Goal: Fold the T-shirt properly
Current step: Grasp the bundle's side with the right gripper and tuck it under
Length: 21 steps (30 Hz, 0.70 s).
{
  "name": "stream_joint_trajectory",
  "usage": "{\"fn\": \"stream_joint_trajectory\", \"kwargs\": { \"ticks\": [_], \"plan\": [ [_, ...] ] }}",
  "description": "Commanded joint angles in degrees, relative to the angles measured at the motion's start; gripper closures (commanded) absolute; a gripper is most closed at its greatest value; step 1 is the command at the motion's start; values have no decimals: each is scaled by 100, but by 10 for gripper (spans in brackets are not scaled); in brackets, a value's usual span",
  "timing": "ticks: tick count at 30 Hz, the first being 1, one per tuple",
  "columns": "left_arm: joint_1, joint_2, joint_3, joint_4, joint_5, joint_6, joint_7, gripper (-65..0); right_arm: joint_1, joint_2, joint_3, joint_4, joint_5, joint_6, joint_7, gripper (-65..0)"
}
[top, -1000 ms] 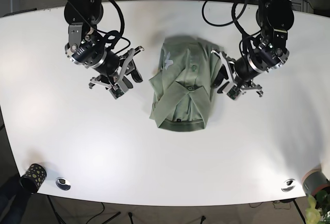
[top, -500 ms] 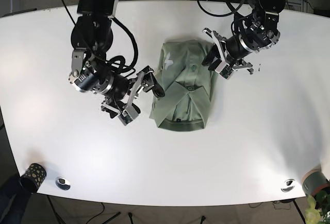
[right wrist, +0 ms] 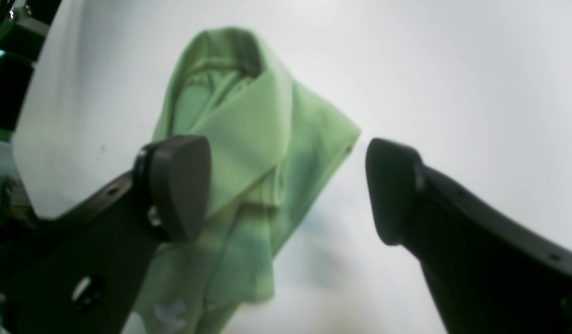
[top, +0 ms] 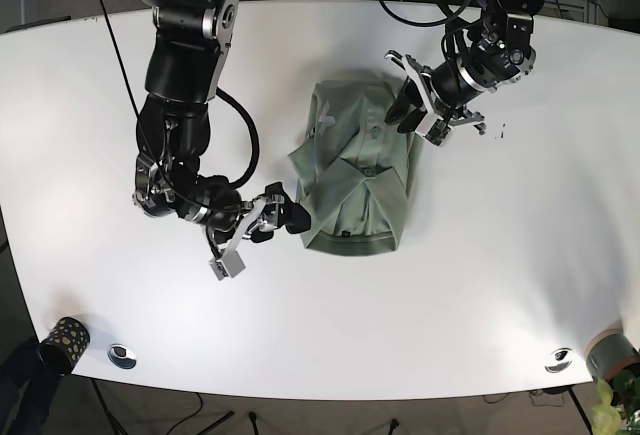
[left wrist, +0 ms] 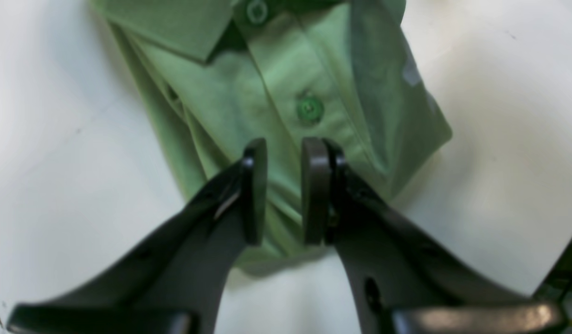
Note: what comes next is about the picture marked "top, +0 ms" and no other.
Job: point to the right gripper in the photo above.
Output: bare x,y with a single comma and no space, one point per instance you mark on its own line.
170,187

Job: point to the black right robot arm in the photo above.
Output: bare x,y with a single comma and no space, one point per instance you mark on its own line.
193,38

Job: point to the table cable grommet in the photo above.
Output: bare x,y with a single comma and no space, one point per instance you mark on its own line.
121,356
559,360

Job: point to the grey plant pot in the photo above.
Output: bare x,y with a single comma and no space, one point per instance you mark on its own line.
610,352

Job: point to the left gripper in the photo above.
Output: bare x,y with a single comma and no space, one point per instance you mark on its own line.
479,57

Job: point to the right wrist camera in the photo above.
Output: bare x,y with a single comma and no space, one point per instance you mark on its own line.
227,265

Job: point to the right table cable grommet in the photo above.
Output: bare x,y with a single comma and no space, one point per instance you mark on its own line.
559,360

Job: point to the left table cable grommet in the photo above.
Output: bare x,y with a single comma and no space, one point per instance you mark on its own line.
121,356

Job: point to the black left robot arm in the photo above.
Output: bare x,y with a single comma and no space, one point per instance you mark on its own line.
470,11

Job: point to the black cup with gold spots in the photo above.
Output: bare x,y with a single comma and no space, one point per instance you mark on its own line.
61,350

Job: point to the light green T-shirt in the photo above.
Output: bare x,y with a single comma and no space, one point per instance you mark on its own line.
355,172

